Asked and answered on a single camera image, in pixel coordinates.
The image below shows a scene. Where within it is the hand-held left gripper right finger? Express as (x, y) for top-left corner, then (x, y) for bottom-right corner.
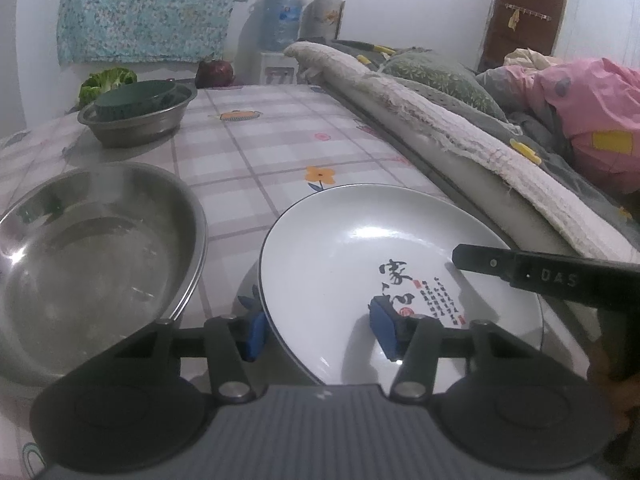
(369, 296), (536, 404)

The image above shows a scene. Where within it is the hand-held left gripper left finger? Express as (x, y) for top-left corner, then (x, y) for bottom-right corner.
(112, 311), (268, 404)

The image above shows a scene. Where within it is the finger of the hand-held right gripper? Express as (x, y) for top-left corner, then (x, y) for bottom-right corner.
(452, 243), (518, 287)

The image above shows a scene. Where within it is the white printed ceramic plate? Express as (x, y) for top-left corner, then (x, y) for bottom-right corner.
(258, 183), (545, 387)

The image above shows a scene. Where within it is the wide steel basin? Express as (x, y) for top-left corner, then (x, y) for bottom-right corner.
(0, 161), (209, 387)

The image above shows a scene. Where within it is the small wide steel bowl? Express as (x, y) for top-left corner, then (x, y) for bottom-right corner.
(77, 80), (199, 149)

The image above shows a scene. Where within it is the green ceramic bowl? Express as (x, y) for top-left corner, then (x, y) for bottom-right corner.
(94, 80), (179, 122)

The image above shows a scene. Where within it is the person's right hand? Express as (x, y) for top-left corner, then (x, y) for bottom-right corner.
(586, 340), (632, 432)

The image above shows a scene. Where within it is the white woven blanket roll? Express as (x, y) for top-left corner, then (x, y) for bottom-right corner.
(284, 41), (640, 264)

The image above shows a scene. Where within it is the grey flowered quilt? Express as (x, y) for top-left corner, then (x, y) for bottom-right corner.
(330, 39), (640, 241)

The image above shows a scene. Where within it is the pink garment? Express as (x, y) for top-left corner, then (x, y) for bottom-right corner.
(529, 57), (640, 197)

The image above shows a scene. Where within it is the checked floral tablecloth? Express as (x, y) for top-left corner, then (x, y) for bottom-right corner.
(0, 84), (596, 461)

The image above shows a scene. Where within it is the green patterned pillow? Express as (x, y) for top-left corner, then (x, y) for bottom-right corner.
(382, 50), (509, 122)

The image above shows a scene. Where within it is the cream cloth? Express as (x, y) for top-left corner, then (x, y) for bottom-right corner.
(502, 47), (557, 69)

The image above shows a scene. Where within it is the brown wooden door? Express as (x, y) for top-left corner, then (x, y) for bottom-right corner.
(482, 0), (574, 74)

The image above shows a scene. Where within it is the dark red round vegetable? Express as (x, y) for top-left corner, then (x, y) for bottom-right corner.
(195, 59), (235, 89)

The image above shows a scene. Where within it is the white water dispenser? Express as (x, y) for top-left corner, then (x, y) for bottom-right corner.
(259, 50), (300, 86)

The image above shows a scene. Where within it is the rolled grey mat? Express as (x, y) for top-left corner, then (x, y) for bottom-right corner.
(299, 0), (346, 44)

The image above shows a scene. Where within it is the green lettuce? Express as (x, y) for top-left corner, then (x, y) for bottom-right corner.
(77, 66), (139, 111)

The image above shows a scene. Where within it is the blue water bottle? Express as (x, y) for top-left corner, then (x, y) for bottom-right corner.
(260, 0), (305, 54)

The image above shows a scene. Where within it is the wall hook rack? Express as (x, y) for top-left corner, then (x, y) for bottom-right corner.
(504, 2), (554, 24)

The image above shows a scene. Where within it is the blue floral wall cloth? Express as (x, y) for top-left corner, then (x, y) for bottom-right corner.
(57, 0), (256, 66)

